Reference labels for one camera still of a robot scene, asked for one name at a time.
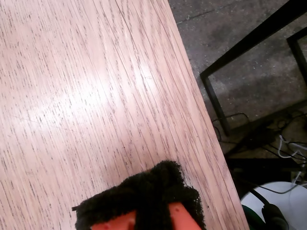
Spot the large black metal frame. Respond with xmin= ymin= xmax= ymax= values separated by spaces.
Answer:
xmin=200 ymin=0 xmax=307 ymax=137

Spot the small black metal frame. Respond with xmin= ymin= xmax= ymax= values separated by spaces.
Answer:
xmin=286 ymin=27 xmax=307 ymax=84

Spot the thick black cable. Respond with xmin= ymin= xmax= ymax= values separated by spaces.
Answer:
xmin=249 ymin=186 xmax=290 ymax=230

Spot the white cable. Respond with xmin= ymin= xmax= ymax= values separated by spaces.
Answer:
xmin=277 ymin=134 xmax=307 ymax=185

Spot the green clamp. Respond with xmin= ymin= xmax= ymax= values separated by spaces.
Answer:
xmin=241 ymin=205 xmax=267 ymax=230

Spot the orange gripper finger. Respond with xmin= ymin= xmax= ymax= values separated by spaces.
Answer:
xmin=147 ymin=160 xmax=207 ymax=230
xmin=71 ymin=170 xmax=168 ymax=230

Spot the black power cable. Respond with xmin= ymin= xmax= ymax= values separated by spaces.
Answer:
xmin=211 ymin=111 xmax=307 ymax=168

